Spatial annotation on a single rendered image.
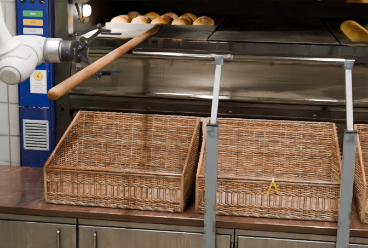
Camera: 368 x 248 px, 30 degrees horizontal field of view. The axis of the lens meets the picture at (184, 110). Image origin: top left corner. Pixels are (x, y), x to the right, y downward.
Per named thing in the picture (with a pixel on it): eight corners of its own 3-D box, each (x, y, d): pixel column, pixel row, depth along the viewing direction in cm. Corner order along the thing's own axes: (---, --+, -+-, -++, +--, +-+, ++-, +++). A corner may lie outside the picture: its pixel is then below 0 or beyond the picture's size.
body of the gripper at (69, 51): (65, 38, 251) (90, 38, 250) (65, 61, 253) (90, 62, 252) (59, 40, 244) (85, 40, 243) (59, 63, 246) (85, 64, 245)
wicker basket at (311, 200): (204, 176, 307) (206, 115, 301) (332, 183, 301) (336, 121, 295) (193, 214, 260) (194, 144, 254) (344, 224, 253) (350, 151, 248)
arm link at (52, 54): (51, 61, 255) (67, 61, 254) (44, 64, 246) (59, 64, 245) (50, 36, 253) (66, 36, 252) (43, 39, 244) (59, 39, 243)
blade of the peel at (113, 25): (214, 31, 341) (214, 25, 340) (105, 28, 347) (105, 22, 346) (218, 24, 376) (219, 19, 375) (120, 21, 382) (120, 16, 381)
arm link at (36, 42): (52, 58, 256) (42, 72, 245) (12, 56, 258) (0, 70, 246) (49, 30, 251) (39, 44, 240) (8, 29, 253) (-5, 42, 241)
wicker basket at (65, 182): (78, 168, 315) (78, 109, 309) (200, 176, 307) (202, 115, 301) (41, 203, 268) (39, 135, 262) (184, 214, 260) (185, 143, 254)
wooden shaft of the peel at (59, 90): (58, 101, 169) (57, 89, 168) (46, 101, 169) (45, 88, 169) (160, 30, 335) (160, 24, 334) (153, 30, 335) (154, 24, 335)
